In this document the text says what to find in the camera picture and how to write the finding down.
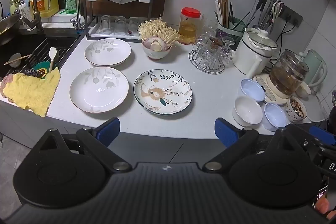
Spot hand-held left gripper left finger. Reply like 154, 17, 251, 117
34, 118, 132, 172

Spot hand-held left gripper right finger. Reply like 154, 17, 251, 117
203, 118, 302, 172

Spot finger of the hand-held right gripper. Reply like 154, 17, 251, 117
290, 124, 336, 159

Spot white leaf-print plate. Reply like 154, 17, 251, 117
69, 67, 130, 113
84, 38, 132, 67

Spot pale blue bowl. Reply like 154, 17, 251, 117
240, 78, 266, 102
263, 102, 287, 132

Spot person's right hand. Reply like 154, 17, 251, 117
314, 197, 336, 220

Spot patterned bowl of grains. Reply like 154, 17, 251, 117
285, 96, 307, 123

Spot small cream cup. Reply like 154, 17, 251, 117
296, 81, 312, 98

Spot glass kettle on cream base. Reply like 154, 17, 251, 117
252, 49, 310, 106

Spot mint green electric kettle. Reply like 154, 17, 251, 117
299, 49, 328, 88

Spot crystal glass cup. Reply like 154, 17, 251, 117
219, 36, 236, 64
197, 38, 219, 65

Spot white electric cooking pot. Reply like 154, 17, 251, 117
232, 27, 279, 79

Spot small white patterned bowl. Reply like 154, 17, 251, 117
142, 40, 172, 60

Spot yellow dish cloth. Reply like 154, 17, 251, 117
1, 68, 61, 117

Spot black metal knife rack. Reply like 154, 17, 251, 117
80, 0, 158, 43

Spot avocado-shaped sponge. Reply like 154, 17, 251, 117
33, 61, 51, 79

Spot white silicone spatula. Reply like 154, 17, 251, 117
48, 47, 57, 73

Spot black kitchen sink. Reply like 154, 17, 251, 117
0, 27, 82, 83

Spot white drip tray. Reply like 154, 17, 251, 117
88, 22, 142, 38

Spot garlic bulb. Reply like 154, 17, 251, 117
148, 38, 166, 52

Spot green chopstick holder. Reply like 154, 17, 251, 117
216, 18, 246, 43

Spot clear drinking glass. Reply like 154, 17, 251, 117
100, 15, 111, 31
127, 17, 139, 35
114, 16, 127, 33

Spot red-lidded clear jar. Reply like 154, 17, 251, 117
178, 7, 202, 45

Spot bundle of black chopsticks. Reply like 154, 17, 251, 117
229, 4, 256, 30

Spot bundle of wooden chopsticks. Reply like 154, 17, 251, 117
216, 0, 229, 28

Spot black hanging tongs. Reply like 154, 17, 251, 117
253, 0, 267, 26

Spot metal cooking pot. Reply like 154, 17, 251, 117
0, 13, 21, 46

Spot tall dark sink faucet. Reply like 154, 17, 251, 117
3, 0, 44, 33

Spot wire glass rack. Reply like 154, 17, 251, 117
188, 39, 226, 74

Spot dark wall power strip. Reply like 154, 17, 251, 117
273, 2, 303, 28

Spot white-handled scissors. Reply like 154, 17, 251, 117
272, 1, 284, 24

